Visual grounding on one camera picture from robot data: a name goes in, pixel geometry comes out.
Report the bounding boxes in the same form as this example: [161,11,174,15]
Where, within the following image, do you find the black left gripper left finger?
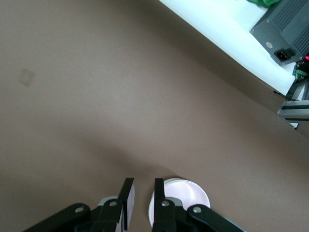
[24,177,136,232]

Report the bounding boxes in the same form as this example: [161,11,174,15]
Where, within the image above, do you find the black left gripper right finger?
[151,178,247,232]

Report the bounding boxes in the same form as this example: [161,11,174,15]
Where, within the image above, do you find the pink bowl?
[148,178,211,229]

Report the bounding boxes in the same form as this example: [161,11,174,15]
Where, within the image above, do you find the brown table cover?
[0,0,309,232]

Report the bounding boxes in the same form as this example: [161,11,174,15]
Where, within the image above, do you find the green terminal connector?
[292,68,308,81]

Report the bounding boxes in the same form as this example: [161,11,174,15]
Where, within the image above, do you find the grey ribbed power supply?
[249,0,309,67]

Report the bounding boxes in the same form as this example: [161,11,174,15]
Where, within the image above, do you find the green object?
[246,0,281,8]

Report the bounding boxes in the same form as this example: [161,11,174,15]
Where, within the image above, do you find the thin black cable end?
[272,89,294,101]

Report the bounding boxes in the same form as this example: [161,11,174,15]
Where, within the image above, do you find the aluminium frame profile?
[277,79,309,131]

